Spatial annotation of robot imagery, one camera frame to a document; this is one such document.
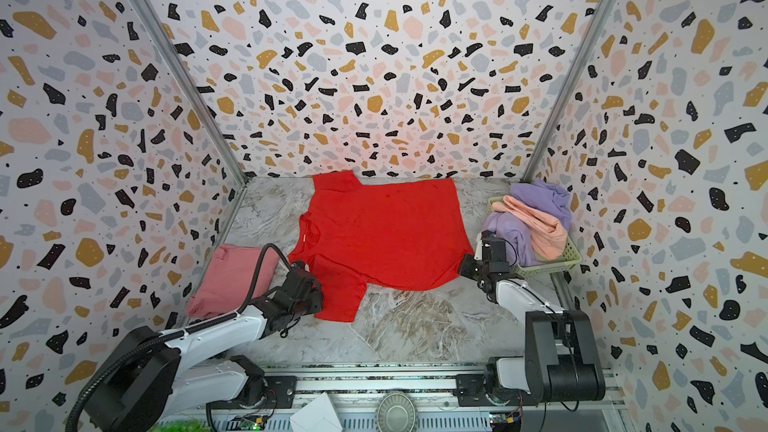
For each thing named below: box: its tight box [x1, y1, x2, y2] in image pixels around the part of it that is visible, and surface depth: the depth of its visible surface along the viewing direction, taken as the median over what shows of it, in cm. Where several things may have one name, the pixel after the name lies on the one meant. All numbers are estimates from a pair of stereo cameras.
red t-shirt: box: [288, 170, 474, 323], surface depth 106 cm
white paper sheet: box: [289, 392, 343, 432], surface depth 68 cm
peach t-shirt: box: [492, 195, 569, 260], surface depth 97 cm
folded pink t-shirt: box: [186, 244, 279, 318], surface depth 91 cm
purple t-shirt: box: [483, 179, 572, 267], surface depth 99 cm
